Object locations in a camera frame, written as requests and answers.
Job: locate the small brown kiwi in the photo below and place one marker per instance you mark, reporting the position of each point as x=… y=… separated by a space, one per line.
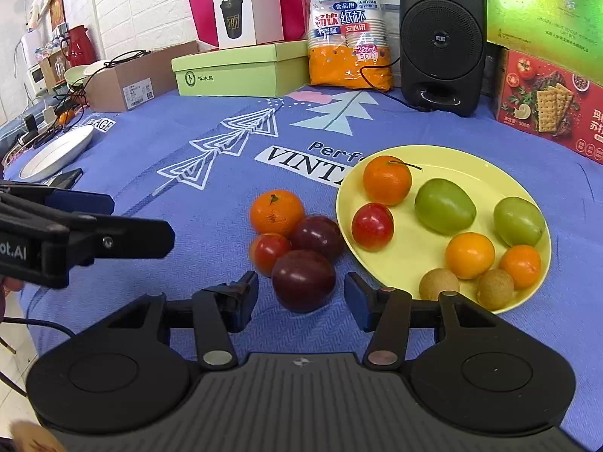
x=494 y=287
x=438 y=283

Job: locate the black speaker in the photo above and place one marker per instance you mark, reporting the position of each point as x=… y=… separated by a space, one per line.
x=443 y=37

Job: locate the white oval dish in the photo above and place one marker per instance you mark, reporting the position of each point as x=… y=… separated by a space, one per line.
x=56 y=153

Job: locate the red tomato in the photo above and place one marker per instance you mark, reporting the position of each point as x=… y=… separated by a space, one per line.
x=372 y=226
x=268 y=253

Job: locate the yellow-orange round orange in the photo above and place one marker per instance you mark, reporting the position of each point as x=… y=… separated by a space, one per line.
x=470 y=255
x=520 y=266

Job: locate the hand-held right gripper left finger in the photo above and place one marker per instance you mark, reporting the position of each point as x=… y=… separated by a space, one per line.
x=248 y=294

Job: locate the shiny green gift box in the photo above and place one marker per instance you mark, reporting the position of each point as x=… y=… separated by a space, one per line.
x=546 y=9

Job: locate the yellow plastic plate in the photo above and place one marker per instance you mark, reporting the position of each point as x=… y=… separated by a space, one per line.
x=424 y=245

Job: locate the pale green bowl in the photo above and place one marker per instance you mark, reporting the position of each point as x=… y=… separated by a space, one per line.
x=73 y=75

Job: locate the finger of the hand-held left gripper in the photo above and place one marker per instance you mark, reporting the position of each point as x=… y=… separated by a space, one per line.
x=85 y=201
x=132 y=240

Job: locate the large green jujube fruit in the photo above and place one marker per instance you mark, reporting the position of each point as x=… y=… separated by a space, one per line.
x=444 y=205

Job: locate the white appliance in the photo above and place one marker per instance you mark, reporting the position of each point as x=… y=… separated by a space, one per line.
x=32 y=59

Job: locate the orange pack of paper cups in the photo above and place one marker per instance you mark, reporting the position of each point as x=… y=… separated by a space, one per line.
x=339 y=56

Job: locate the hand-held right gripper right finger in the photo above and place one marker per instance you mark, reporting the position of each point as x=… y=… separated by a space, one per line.
x=355 y=297

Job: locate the light green lidded box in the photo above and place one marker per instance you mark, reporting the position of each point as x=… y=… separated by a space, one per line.
x=245 y=73

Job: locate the dark purple plum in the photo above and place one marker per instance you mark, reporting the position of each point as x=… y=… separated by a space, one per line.
x=304 y=280
x=318 y=238

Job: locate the pink tote bag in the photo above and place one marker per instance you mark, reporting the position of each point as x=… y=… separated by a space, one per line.
x=198 y=0

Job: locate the brown cardboard box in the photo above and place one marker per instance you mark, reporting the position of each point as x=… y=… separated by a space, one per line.
x=155 y=75

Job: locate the red wall picture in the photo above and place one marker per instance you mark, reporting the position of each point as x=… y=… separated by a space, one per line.
x=56 y=7

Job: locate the white bowl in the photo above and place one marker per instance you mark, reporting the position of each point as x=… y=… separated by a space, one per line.
x=96 y=66

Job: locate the red cracker box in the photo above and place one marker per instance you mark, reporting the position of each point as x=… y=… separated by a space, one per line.
x=546 y=103

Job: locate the orange mandarin with stem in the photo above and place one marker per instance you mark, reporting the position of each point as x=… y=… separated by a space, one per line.
x=386 y=181

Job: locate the blue printed tablecloth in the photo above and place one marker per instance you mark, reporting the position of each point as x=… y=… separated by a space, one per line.
x=188 y=216

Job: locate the white box with cup print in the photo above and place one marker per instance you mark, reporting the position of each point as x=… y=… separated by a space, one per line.
x=264 y=9

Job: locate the person's left hand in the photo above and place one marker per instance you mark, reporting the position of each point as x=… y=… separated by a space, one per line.
x=10 y=285

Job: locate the red thermos jug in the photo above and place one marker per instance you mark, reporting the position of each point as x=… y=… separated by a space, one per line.
x=77 y=47

